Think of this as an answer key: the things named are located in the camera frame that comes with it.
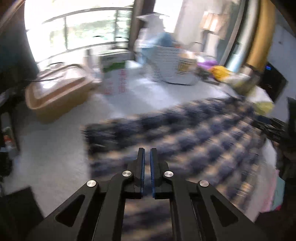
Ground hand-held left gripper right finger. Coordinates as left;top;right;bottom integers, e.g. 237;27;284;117
150;148;271;241

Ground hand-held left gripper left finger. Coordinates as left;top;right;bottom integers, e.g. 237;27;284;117
25;148;146;241

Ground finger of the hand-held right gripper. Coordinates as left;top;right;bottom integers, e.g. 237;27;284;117
253;116;287;142

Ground plaid pants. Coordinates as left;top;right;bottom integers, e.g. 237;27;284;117
81;96;275;241

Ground yellow tissue pack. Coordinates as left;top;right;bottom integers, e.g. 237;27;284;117
253;101;274;116

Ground black monitor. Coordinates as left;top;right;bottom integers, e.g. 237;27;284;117
259;61;287;102

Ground pink cloth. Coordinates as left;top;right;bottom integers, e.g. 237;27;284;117
260;170;281;212

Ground steel tumbler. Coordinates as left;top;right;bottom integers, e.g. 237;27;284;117
240;64;263;93

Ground yellow packet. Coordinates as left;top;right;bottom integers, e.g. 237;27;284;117
211;65;232;80

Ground purple cloth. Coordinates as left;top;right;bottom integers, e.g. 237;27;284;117
198;61;218;70

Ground yellow curtain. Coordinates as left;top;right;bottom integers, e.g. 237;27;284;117
243;0;277;75

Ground white green milk carton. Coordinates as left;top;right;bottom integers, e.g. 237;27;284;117
100;54;127;95

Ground white perforated basket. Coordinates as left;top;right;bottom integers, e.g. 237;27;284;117
148;45;201;86

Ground bear print mug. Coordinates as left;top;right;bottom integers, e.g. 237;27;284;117
178;52;199;77

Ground brown food container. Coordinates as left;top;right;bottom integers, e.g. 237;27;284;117
25;64;100;123

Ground hanging beige garment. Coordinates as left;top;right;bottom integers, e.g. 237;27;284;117
200;11;229;39

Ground blue item in basket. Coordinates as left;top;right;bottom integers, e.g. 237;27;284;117
141;32;176;61

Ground white crumpled plastic bag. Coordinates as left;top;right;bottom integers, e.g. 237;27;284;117
135;14;170;47

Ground balcony railing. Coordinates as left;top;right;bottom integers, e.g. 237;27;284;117
42;7;134;51

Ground dark blue curtain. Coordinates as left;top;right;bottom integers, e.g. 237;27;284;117
0;0;40;93

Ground black window post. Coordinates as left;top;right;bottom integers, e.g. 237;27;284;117
127;0;155;61

